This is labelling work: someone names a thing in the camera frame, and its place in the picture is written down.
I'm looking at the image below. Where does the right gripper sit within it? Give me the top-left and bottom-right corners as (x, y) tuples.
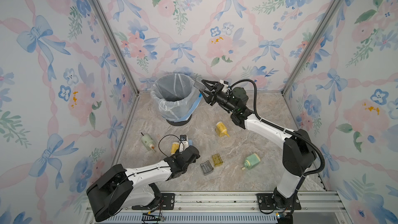
(201, 79), (238, 115)

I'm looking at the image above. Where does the clear blue sharpener tray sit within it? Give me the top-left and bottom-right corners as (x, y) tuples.
(194, 79), (206, 90)

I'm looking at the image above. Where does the yellow pencil sharpener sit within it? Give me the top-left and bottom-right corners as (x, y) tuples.
(215, 121), (230, 137)
(171, 142), (180, 155)

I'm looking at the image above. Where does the yellow transparent shavings tray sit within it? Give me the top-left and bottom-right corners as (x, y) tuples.
(212, 153), (223, 167)

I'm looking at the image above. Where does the dark shavings tray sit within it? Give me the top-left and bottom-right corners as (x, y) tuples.
(200, 160), (214, 175)

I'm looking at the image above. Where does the green pencil sharpener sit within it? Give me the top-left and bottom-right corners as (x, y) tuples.
(141, 133), (156, 153)
(241, 153), (261, 170)

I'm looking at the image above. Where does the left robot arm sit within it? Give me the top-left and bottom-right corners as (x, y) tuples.
(86, 146), (200, 222)

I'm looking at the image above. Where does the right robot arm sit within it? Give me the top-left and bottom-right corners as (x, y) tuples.
(194, 79), (324, 209)

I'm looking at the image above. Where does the clear trash bag blue band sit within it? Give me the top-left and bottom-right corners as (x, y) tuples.
(150, 73), (203, 121)

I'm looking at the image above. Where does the black trash bin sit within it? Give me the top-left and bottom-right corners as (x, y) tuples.
(167, 115), (192, 127)

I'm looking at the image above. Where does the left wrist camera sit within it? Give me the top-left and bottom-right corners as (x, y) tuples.
(179, 135), (189, 153)

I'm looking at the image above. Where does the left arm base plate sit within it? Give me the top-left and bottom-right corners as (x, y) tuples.
(132, 193), (175, 211)

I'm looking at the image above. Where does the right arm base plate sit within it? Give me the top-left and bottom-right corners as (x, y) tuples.
(256, 192), (302, 211)

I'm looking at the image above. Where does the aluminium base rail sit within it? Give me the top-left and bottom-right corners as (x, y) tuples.
(80, 190), (352, 224)

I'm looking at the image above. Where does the left corner aluminium post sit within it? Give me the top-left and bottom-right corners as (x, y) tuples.
(88, 0), (139, 97)

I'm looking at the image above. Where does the corner aluminium post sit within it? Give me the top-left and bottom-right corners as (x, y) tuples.
(88, 0), (139, 97)
(281, 0), (344, 96)

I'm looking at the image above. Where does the right corner aluminium post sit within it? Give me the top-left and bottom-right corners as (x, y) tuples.
(281, 0), (344, 96)

